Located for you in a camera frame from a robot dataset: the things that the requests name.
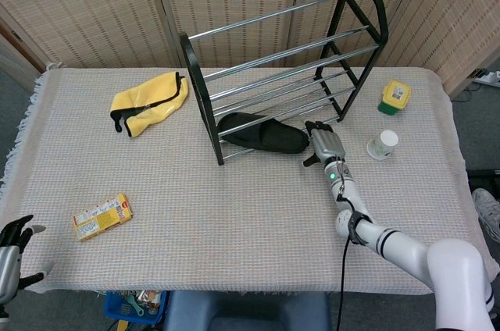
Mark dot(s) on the black slipper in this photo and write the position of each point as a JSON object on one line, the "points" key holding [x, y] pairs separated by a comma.
{"points": [[263, 136]]}

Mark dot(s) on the white paper cup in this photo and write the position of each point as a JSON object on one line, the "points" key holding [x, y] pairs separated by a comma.
{"points": [[383, 144]]}

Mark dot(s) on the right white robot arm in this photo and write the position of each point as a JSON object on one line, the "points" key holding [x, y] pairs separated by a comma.
{"points": [[410, 245]]}

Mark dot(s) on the yellow green lidded container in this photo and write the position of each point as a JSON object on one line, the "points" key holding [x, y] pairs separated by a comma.
{"points": [[394, 97]]}

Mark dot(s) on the black metal shoe rack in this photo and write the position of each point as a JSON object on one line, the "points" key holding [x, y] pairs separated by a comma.
{"points": [[279, 73]]}

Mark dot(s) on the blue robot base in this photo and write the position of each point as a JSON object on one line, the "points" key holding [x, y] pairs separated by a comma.
{"points": [[248, 310]]}

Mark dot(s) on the white sneaker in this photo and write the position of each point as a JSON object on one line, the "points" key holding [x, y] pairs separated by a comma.
{"points": [[487, 206]]}

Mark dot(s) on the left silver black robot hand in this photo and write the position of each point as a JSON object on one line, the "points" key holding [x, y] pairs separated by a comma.
{"points": [[9, 258]]}

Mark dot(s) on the yellow snack box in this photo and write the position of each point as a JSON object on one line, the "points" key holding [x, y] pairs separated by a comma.
{"points": [[102, 217]]}

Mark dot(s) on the blue plastic basket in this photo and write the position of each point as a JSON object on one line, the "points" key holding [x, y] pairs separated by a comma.
{"points": [[133, 307]]}

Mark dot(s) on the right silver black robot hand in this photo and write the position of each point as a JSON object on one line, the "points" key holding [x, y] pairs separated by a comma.
{"points": [[327, 144]]}

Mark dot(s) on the bamboo folding screen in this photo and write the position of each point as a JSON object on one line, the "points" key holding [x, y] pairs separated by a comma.
{"points": [[242, 7]]}

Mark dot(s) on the beige woven tablecloth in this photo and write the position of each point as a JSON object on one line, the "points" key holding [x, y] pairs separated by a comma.
{"points": [[234, 206]]}

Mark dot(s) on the yellow black cloth bag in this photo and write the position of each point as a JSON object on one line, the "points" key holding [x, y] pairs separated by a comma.
{"points": [[149, 104]]}

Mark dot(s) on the white power strip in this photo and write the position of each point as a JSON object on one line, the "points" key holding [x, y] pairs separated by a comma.
{"points": [[489, 76]]}

